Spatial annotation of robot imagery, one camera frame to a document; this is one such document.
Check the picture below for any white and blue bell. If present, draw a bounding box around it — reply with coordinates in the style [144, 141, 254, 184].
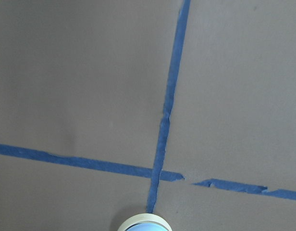
[117, 213, 172, 231]

